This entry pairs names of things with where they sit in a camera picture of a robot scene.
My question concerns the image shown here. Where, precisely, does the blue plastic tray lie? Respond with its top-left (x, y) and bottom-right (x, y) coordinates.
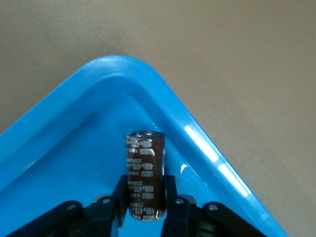
top-left (0, 55), bottom-right (289, 237)

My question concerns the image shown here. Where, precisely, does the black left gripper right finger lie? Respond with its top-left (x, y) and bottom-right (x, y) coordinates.
top-left (160, 175), bottom-right (266, 237)

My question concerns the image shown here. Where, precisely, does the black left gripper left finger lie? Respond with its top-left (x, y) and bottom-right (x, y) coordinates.
top-left (7, 174), bottom-right (129, 237)

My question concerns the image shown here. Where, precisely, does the long dark brown capacitor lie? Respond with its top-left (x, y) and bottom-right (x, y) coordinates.
top-left (125, 130), bottom-right (165, 221)

